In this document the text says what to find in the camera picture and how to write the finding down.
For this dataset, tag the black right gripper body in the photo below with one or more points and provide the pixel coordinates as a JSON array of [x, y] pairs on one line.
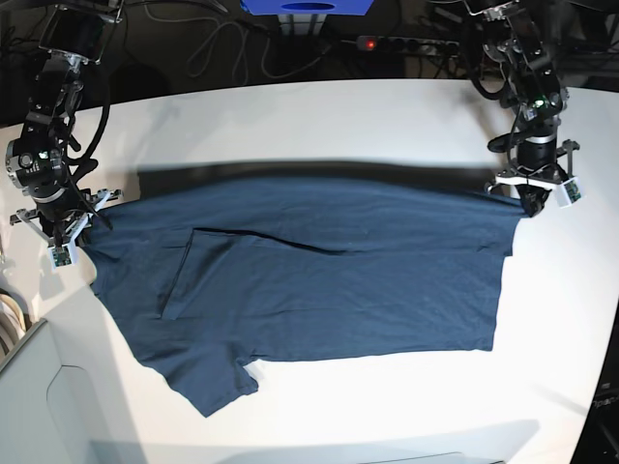
[[61, 220]]

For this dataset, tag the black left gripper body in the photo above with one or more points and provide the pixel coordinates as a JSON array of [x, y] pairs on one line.
[[539, 162]]

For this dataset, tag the dark blue T-shirt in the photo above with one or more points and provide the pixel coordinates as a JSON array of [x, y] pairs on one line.
[[203, 282]]

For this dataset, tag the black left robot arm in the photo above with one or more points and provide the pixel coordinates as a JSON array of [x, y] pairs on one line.
[[531, 87]]

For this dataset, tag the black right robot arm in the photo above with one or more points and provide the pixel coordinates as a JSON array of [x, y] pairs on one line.
[[46, 161]]

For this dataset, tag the grey plastic bin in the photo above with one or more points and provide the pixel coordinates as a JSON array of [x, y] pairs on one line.
[[60, 401]]

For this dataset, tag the black power strip red light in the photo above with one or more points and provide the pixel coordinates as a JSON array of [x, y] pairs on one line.
[[410, 46]]

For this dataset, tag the blue box with oval hole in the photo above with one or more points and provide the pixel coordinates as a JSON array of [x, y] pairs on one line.
[[297, 7]]

